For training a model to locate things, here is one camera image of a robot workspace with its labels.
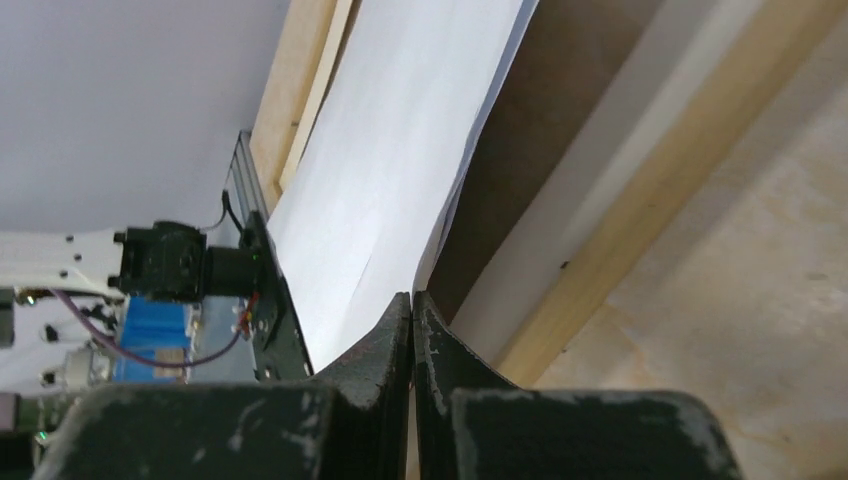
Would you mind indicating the brown cardboard backing board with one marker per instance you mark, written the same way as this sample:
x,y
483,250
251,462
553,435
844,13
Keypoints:
x,y
570,52

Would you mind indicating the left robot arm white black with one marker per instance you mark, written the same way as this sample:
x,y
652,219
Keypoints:
x,y
167,262

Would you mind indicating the aluminium front rail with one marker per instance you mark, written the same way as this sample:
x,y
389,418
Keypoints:
x,y
244,179

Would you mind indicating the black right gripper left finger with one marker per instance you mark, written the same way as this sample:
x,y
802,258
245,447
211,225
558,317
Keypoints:
x,y
348,421

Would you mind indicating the white mat board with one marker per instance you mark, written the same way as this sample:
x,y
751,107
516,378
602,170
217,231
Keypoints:
x,y
680,48

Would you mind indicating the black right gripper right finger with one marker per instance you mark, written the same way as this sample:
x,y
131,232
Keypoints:
x,y
475,424

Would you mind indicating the white paper sheet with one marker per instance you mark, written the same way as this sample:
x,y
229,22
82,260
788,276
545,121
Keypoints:
x,y
362,217

